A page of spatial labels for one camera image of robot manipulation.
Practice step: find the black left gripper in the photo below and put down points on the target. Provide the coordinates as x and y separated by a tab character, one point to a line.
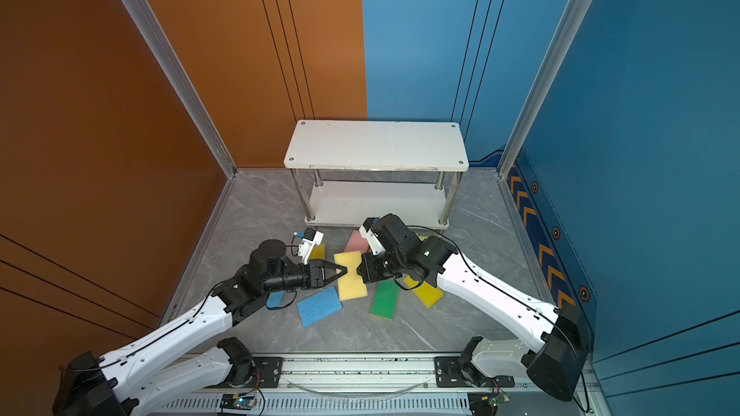
316	272

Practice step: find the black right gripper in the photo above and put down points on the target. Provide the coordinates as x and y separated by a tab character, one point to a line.
370	274

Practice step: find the pale yellow sponge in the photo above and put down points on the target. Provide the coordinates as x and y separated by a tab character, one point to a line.
350	286

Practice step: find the green sponge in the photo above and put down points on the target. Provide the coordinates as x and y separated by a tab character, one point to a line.
385	301

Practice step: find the blue sponge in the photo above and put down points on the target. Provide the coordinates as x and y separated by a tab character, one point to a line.
275	300
319	307

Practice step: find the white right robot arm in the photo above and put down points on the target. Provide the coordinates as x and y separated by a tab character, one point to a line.
553	341

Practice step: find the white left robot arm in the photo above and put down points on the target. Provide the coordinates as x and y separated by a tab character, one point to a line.
148	373

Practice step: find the white two-tier shelf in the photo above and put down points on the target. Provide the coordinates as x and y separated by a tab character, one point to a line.
364	169

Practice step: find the yellow sponge near left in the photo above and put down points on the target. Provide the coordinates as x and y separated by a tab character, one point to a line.
318	252

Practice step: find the pink sponge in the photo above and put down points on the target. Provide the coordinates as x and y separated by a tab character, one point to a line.
357	243

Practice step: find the bright yellow sponge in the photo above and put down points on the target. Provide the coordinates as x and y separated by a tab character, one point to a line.
426	293

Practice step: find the green circuit board left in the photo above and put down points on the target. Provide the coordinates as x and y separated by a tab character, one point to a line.
237	403

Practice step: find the green circuit board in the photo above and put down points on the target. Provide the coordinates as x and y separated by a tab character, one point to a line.
237	403
486	404

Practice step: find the green circuit board right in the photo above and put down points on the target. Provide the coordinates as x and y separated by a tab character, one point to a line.
486	404

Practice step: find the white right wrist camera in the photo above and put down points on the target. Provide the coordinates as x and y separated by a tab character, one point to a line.
366	231

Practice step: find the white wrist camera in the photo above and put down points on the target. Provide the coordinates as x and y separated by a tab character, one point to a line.
366	231
309	239

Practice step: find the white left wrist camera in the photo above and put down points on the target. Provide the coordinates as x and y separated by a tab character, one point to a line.
309	239

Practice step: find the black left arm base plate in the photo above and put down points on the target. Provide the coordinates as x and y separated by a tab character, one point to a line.
269	370

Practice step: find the aluminium front rail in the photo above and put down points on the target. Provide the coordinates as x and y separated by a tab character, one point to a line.
378	384

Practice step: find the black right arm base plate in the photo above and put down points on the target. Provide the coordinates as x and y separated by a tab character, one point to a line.
449	374

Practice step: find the aluminium corner post right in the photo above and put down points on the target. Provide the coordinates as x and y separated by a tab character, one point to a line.
565	32

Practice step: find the aluminium corner post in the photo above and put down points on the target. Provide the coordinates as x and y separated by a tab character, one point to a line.
565	32
161	48

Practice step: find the aluminium corner post left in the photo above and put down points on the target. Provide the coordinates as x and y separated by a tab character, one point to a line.
161	48

